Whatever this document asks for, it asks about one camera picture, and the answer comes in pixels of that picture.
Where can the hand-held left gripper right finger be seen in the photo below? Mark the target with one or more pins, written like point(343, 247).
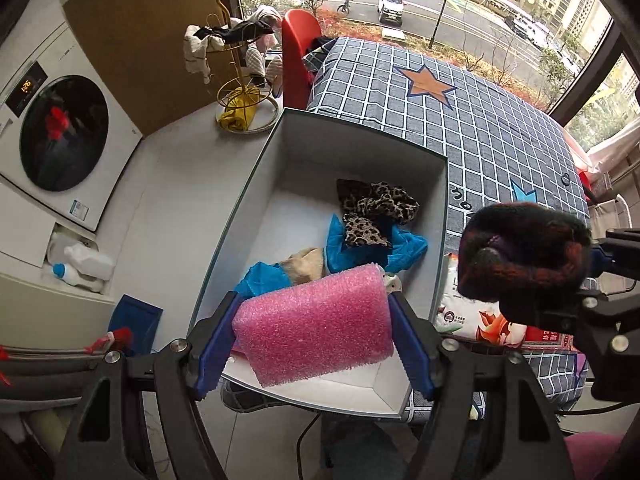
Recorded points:
point(412, 345)

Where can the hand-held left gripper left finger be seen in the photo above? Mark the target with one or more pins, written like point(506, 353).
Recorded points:
point(215, 345)

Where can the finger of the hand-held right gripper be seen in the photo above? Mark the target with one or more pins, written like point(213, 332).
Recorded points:
point(560, 321)
point(596, 261)

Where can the black red fuzzy cloth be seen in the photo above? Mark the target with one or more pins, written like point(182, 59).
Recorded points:
point(525, 250)

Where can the pink foam block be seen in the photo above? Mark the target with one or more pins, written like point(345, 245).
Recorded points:
point(310, 325)

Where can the white cardboard box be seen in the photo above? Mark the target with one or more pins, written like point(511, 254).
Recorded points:
point(300, 200)

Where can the red printed packet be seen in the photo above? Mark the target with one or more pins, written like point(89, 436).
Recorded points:
point(545, 338)

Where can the grey slipper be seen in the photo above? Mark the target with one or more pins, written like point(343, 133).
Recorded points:
point(240, 400)

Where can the white flower print packet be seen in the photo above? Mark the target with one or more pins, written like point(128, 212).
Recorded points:
point(465, 315)

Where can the blue crumpled cloth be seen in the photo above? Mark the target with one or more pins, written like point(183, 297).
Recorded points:
point(260, 280)
point(400, 250)

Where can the red plastic tub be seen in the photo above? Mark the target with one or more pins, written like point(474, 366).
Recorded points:
point(585, 180)

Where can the white hanging cloth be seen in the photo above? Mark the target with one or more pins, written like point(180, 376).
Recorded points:
point(620, 147)

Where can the beige fuzzy cloth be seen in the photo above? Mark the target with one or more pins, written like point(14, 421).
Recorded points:
point(305, 265)

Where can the small leopard print cloth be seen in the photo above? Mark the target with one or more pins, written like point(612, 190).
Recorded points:
point(362, 232)

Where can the white detergent bottle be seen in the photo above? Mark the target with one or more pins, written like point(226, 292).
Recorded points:
point(92, 260)

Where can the white bottle blue cap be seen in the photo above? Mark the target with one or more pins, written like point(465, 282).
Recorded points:
point(75, 277)

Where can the grey checked blanket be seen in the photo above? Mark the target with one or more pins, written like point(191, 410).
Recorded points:
point(500, 135)

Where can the yellow cloth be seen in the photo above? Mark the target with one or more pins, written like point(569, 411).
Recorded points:
point(240, 112)

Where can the white washing machine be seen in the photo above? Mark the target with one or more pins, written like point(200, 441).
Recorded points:
point(65, 130)

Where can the beige quilted mitt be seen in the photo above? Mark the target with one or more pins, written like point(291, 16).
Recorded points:
point(276, 75)
point(256, 62)

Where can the brown board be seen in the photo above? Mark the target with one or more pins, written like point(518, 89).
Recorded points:
point(150, 35)

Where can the white van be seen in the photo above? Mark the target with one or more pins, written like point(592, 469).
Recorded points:
point(391, 2)

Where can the grey white cloth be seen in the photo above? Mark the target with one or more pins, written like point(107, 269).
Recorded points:
point(265, 14)

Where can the parked scooter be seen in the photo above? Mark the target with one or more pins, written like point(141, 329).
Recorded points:
point(343, 6)

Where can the dark window frame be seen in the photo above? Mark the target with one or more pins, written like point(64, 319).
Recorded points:
point(585, 75)

